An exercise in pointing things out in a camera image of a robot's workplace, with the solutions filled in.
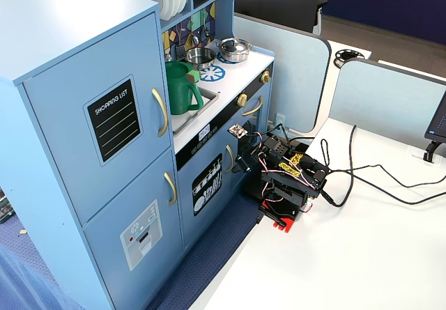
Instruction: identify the short gold arc door handle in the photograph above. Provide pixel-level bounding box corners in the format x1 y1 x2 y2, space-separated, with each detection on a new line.
163 172 178 206

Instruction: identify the long gold arc door handle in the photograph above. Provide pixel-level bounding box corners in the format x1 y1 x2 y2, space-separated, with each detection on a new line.
151 87 169 138

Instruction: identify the blue door with shopping list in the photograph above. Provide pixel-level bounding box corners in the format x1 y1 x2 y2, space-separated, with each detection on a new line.
22 12 174 226

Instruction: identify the red table clamp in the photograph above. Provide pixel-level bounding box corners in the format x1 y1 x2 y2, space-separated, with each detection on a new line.
257 200 298 235

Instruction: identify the black monitor with logo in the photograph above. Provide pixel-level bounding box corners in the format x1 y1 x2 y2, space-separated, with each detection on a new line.
233 0 323 34

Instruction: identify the green plastic pitcher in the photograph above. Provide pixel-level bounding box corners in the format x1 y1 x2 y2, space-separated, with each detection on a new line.
164 61 205 116

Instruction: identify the blue door with dishwasher print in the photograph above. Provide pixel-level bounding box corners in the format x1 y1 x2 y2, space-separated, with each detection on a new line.
176 132 243 254

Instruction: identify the black camera cable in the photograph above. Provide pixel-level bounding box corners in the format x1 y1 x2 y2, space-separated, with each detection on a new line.
265 123 314 144

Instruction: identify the green component box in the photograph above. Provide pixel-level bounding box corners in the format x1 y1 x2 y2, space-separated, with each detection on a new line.
0 187 15 224

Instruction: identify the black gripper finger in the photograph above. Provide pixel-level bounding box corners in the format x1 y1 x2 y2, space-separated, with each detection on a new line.
238 137 257 155
235 152 255 176

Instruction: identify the black cable reel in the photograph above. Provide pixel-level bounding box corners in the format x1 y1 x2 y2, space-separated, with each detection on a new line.
332 47 365 68

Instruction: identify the open steel pot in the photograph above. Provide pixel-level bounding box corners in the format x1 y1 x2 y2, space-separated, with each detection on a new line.
184 47 217 70

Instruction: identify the navy textured mat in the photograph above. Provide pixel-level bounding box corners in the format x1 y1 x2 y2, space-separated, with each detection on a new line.
144 184 266 310

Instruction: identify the steel pot lid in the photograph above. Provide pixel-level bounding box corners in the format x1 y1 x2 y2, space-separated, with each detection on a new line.
218 37 250 55

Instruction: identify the steel pot with handles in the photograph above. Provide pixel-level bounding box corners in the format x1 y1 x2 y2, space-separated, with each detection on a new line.
215 43 252 63

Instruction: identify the blue oven door with window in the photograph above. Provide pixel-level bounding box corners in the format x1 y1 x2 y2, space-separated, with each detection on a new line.
239 88 273 189

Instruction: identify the light blue desk divider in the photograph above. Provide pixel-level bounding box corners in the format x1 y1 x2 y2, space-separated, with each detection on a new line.
232 13 332 135
327 58 446 150

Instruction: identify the red white servo wire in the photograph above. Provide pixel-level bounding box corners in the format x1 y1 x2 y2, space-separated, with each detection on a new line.
247 131 272 151

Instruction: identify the steel ladle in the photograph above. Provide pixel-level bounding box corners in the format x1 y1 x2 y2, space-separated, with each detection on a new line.
190 19 201 46

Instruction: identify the gold dishwasher door handle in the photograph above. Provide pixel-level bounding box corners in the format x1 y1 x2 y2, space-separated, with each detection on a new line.
224 144 236 174

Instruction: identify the white sink basin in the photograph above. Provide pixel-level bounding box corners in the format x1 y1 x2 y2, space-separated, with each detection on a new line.
171 85 221 137

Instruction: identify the thick black power cable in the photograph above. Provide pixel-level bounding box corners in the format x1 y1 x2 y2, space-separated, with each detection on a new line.
320 124 358 207

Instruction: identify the black monitor stand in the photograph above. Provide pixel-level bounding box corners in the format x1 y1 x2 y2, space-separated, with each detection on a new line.
422 141 443 162

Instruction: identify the gold oven door handle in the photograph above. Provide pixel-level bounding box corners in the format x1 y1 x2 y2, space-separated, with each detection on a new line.
242 95 264 117

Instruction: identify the light blue mesh fabric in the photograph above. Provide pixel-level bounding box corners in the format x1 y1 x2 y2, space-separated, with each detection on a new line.
0 242 84 310

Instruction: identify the thin black cable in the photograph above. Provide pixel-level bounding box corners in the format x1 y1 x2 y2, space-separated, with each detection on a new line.
319 137 446 189
348 173 446 206

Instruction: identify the steel slotted spatula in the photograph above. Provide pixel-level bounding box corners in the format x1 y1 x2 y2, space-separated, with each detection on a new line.
176 24 186 60

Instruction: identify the black monitor with lit screen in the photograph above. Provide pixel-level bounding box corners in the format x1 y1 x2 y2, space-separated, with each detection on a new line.
424 88 446 143

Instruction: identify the blue door with ice dispenser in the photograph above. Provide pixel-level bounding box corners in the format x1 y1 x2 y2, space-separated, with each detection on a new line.
82 148 185 310

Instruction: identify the blue toy kitchen body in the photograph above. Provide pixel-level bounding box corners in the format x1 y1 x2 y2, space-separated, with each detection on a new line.
0 0 276 310

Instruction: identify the bare wrist camera board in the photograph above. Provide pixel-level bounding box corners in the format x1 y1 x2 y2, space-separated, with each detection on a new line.
227 124 249 139

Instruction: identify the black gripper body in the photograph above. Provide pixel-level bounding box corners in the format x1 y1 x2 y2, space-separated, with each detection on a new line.
249 136 276 171

